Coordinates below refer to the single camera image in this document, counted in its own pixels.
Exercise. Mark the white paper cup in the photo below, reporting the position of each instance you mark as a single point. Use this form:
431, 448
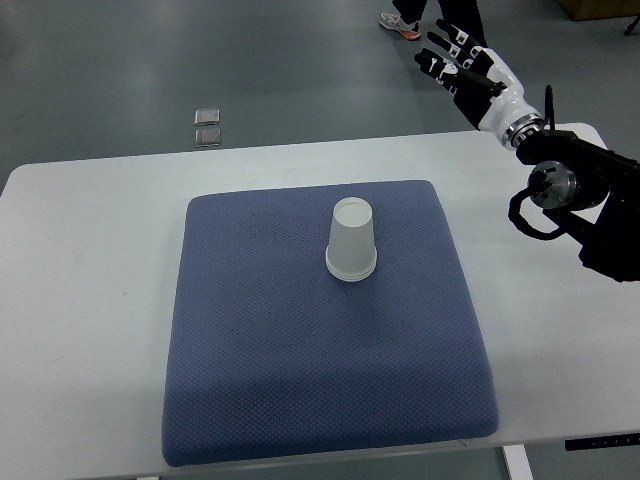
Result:
351, 277
351, 247

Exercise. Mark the black tripod leg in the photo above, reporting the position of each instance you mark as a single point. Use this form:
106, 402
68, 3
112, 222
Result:
631, 27

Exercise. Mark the person's legs and shoe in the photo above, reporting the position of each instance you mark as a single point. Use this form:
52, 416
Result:
407, 14

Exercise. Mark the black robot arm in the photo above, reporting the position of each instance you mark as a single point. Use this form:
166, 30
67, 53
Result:
580, 189

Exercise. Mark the lower metal floor plate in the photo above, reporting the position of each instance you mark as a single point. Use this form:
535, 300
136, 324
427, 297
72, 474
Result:
207, 137

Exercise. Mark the black table control panel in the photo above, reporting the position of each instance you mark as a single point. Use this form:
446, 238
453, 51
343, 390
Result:
602, 442

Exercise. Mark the white table leg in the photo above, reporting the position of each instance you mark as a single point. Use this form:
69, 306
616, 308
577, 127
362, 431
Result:
517, 463

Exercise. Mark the brown cardboard box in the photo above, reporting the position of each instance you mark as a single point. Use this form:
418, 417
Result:
583, 10

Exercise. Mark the blue fabric cushion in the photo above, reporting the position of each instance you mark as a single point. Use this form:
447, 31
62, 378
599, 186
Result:
272, 356

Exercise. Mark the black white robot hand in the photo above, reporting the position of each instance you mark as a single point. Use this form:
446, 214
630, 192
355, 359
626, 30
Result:
483, 87

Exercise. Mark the upper metal floor plate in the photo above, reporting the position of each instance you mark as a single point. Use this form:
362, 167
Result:
207, 116

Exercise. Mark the metal floor plate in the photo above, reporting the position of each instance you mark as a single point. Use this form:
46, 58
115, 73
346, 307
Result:
207, 137
207, 116

